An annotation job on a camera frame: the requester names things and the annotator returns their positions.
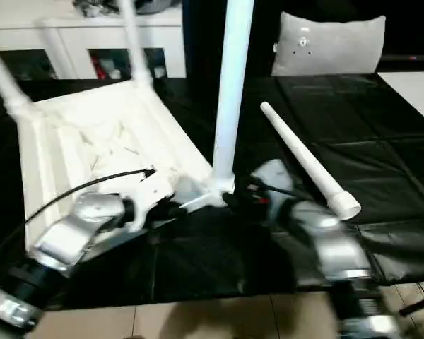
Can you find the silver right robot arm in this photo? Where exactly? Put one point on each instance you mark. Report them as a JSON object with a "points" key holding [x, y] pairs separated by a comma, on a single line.
{"points": [[332, 240]]}

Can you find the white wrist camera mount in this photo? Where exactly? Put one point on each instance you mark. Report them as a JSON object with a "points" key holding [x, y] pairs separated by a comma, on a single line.
{"points": [[273, 180], [152, 194]]}

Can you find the white plastic table top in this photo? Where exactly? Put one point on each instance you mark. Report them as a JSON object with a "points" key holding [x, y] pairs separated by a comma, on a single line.
{"points": [[74, 141]]}

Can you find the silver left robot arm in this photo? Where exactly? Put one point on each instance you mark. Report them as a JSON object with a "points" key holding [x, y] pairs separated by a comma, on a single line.
{"points": [[74, 226]]}

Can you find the grey cushion with metal fittings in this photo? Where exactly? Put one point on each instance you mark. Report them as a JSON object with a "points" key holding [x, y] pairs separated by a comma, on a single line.
{"points": [[332, 46]]}

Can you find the black table mat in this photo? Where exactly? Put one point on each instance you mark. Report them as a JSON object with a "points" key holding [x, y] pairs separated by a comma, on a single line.
{"points": [[374, 159]]}

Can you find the white plastic table leg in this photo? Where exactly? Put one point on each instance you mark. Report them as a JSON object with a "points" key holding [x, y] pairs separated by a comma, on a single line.
{"points": [[231, 88], [7, 84], [304, 152], [136, 46]]}

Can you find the black box with gold label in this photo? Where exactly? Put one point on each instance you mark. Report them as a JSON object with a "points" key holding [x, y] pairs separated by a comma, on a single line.
{"points": [[265, 35]]}

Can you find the white glass-door cabinet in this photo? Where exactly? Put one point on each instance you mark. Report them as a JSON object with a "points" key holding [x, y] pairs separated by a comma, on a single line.
{"points": [[77, 39]]}

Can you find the white flat board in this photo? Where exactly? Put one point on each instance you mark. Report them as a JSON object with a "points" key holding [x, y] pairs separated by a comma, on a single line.
{"points": [[413, 92]]}

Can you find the black metal table leg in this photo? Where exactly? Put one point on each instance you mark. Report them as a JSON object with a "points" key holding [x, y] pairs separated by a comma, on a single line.
{"points": [[418, 306]]}

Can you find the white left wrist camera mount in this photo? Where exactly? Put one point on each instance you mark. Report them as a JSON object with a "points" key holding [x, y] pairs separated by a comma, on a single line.
{"points": [[152, 194]]}

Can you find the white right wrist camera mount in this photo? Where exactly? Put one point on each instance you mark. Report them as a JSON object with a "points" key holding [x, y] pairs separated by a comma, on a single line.
{"points": [[273, 180]]}

